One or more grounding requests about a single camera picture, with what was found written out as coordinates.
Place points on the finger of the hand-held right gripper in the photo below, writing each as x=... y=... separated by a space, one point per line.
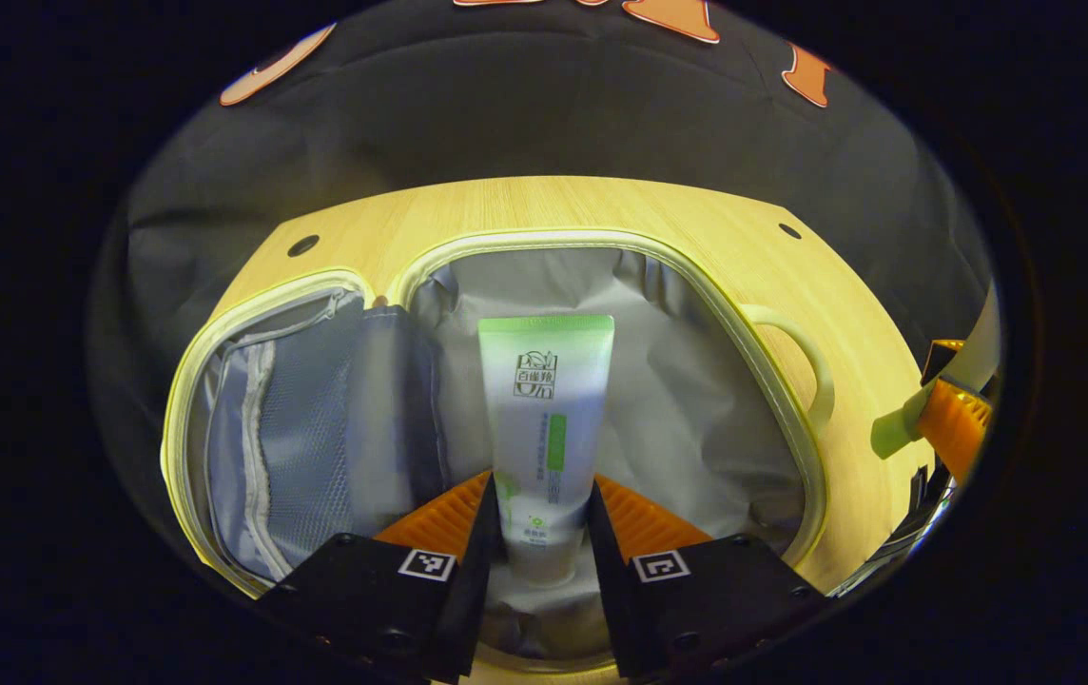
x=945 y=360
x=955 y=428

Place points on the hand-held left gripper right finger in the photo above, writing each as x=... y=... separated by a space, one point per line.
x=611 y=580

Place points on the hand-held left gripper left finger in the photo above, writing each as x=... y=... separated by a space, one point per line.
x=477 y=571

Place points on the white green skin care tube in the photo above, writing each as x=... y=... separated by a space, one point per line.
x=544 y=428

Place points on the cream suitcase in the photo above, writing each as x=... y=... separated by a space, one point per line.
x=696 y=409

